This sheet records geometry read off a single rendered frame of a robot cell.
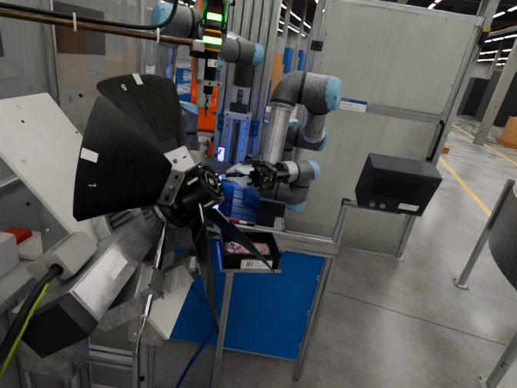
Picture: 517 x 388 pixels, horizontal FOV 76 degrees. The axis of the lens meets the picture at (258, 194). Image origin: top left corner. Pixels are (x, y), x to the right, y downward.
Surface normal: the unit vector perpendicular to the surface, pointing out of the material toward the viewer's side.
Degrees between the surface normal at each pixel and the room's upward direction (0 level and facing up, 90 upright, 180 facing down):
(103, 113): 68
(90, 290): 50
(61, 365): 90
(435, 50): 90
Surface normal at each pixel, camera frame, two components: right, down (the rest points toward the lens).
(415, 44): -0.07, 0.40
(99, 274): 0.85, -0.46
